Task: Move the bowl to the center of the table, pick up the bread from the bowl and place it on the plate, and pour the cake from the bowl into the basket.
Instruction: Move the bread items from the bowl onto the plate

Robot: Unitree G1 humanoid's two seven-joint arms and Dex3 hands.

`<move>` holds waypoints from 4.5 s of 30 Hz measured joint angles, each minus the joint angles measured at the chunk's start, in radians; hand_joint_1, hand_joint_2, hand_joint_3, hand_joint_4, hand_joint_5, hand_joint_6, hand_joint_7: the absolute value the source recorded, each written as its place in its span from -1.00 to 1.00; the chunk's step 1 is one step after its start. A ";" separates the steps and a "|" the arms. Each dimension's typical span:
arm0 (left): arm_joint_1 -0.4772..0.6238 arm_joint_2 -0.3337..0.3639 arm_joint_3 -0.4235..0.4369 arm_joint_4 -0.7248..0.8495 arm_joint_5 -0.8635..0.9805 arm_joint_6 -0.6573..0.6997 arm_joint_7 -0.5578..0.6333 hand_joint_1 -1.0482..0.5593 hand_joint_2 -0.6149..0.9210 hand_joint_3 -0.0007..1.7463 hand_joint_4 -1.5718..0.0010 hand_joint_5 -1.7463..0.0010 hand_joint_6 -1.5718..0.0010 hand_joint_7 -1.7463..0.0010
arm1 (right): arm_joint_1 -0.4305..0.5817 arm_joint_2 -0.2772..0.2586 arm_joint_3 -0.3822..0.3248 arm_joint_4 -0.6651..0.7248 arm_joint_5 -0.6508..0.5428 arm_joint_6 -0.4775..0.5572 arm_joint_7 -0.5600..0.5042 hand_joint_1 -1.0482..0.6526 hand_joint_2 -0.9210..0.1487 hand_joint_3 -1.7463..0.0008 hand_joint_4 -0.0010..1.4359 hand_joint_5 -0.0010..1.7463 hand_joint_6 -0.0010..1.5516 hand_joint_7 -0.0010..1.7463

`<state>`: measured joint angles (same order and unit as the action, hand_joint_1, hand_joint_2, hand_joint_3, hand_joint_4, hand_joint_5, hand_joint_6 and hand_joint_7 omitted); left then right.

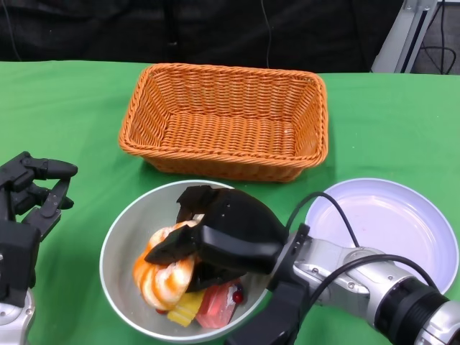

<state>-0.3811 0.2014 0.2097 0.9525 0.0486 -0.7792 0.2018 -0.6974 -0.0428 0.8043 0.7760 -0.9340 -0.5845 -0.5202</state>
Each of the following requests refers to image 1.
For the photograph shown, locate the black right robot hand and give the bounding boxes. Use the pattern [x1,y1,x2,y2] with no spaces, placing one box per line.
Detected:
[143,185,288,292]

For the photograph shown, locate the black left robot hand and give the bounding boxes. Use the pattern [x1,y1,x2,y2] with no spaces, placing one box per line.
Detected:
[0,150,79,242]

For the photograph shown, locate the orange striped bread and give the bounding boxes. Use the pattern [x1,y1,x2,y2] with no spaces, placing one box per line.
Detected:
[132,221,198,312]

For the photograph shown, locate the grey-green bowl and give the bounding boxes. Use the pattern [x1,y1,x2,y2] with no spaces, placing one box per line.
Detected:
[99,179,270,343]

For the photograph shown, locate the salmon pink cake slice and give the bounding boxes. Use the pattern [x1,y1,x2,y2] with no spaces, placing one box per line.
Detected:
[195,278,247,328]

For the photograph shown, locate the yellow cake slice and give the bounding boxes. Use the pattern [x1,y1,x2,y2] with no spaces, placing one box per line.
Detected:
[167,290,208,327]

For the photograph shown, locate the orange wicker basket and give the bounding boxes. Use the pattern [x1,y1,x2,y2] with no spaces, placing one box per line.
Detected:
[118,63,328,183]

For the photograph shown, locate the lavender plate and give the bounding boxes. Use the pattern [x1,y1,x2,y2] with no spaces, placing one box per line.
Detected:
[304,178,454,298]

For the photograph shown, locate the green tablecloth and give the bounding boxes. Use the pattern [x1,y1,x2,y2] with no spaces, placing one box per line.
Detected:
[0,60,460,345]

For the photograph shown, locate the black backdrop cloth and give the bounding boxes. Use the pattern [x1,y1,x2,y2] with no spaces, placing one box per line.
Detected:
[0,0,403,75]

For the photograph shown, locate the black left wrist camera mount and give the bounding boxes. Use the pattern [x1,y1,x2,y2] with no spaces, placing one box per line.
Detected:
[0,218,41,306]

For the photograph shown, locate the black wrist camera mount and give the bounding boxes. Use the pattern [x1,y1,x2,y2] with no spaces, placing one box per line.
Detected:
[0,218,41,306]
[224,280,310,345]

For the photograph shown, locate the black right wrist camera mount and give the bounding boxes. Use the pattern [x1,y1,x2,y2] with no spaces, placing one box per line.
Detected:
[224,280,310,345]

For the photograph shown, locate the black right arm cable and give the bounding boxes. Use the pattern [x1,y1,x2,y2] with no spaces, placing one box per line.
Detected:
[285,192,445,306]

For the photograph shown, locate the aluminium frame post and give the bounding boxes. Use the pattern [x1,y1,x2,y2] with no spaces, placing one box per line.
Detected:
[371,0,441,74]

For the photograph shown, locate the black cable loop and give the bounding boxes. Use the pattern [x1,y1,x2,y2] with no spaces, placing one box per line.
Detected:
[420,0,460,75]

